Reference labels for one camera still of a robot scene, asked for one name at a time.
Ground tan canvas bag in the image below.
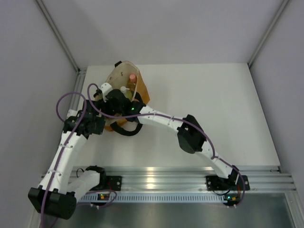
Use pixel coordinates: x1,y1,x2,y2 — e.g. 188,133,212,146
104,61,150,136

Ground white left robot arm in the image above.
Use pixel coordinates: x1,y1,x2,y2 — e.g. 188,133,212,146
28,100,107,219

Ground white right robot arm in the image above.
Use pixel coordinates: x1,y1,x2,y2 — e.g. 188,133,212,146
99,86,250,191

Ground yellow-green pump bottle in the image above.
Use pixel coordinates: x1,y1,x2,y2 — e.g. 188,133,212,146
120,86,133,101

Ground pink capped orange bottle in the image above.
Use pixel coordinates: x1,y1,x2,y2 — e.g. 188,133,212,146
127,74,137,92

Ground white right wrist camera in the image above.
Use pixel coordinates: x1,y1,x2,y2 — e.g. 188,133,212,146
98,83,113,102

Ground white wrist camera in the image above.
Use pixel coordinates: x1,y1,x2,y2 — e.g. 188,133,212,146
98,83,113,102
66,109,78,119

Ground black bag strap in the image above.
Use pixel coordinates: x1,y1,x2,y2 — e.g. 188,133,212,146
112,93,146,137

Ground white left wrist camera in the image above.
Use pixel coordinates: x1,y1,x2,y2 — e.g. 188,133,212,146
66,109,78,119

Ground left aluminium frame post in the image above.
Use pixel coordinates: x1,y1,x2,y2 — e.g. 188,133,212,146
34,0,86,74

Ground aluminium frame post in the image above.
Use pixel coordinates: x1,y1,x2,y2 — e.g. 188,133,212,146
247,0,292,69
34,0,86,74

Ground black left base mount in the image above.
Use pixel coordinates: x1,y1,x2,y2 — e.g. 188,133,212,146
104,176,123,191

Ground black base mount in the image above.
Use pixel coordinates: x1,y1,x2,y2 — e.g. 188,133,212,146
206,175,250,191
104,176,123,191

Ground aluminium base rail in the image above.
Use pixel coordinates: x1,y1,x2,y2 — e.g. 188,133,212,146
40,165,297,203

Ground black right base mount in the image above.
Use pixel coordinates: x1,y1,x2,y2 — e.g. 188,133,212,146
206,175,250,191

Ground right aluminium frame post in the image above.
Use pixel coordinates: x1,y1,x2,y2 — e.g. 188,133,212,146
247,0,292,69

